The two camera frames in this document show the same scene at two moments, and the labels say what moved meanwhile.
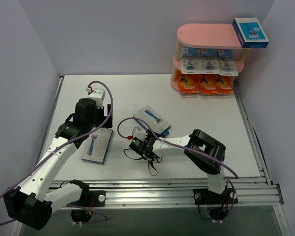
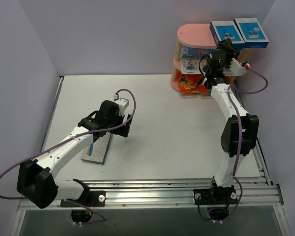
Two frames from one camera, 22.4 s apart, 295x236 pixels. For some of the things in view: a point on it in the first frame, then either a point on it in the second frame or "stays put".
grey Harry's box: (97, 146) stays put
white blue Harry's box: (250, 33) stays put
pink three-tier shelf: (219, 36) stays put
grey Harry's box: (159, 124) → (224, 29)
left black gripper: (108, 116) → (124, 126)
